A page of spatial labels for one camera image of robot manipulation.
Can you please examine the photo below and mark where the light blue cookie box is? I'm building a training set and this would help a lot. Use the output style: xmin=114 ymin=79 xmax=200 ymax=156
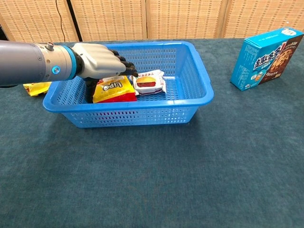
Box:
xmin=229 ymin=27 xmax=304 ymax=92

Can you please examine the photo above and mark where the yellow snack bag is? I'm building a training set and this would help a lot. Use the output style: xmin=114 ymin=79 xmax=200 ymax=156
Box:
xmin=23 ymin=81 xmax=52 ymax=97

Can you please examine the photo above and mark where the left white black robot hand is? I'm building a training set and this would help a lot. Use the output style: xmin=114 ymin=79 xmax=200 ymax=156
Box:
xmin=71 ymin=42 xmax=140 ymax=104

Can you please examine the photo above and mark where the blue perforated plastic basket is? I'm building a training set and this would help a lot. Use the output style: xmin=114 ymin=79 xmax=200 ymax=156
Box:
xmin=42 ymin=40 xmax=214 ymax=129

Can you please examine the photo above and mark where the teal velvet tablecloth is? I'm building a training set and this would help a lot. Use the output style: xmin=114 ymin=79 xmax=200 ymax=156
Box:
xmin=0 ymin=37 xmax=304 ymax=228

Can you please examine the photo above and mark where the thin black hanging cable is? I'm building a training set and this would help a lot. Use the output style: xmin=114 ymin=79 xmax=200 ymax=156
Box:
xmin=55 ymin=0 xmax=66 ymax=43

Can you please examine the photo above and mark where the woven bamboo folding screen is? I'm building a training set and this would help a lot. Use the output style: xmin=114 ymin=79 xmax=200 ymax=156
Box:
xmin=0 ymin=0 xmax=304 ymax=44

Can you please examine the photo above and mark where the white burger snack packet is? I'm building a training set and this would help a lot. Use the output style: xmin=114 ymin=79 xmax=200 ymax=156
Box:
xmin=132 ymin=69 xmax=167 ymax=96

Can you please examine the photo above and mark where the yellow red Lipo biscuit bag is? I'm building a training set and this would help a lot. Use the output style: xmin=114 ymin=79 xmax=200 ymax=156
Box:
xmin=92 ymin=75 xmax=138 ymax=104

